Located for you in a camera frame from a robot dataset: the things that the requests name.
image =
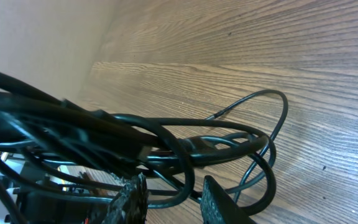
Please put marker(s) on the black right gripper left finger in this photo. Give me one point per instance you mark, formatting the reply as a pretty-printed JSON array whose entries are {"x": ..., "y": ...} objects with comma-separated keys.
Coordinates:
[{"x": 130, "y": 205}]

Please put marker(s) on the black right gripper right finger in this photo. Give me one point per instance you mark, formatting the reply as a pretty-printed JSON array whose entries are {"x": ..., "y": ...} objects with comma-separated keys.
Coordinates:
[{"x": 218, "y": 208}]

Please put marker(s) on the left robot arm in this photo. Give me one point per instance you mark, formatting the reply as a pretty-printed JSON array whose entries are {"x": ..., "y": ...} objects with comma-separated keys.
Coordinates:
[{"x": 40, "y": 208}]

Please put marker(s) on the brown cardboard back panel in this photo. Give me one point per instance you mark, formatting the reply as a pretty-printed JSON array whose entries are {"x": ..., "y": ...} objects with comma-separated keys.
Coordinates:
[{"x": 51, "y": 45}]

